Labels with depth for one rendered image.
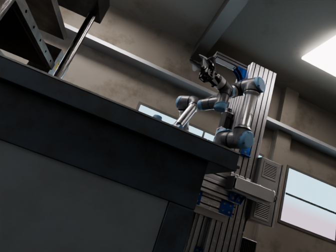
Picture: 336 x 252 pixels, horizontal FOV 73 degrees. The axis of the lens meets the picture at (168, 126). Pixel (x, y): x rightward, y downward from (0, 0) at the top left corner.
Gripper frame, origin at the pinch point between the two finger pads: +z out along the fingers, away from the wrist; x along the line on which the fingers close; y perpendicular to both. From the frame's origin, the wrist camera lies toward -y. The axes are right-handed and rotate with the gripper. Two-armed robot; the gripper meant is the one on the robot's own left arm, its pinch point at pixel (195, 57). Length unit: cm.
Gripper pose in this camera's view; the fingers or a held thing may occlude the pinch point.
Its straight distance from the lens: 134.9
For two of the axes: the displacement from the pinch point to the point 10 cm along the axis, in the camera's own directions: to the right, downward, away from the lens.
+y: -2.3, 8.8, -4.1
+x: -6.6, 1.6, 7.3
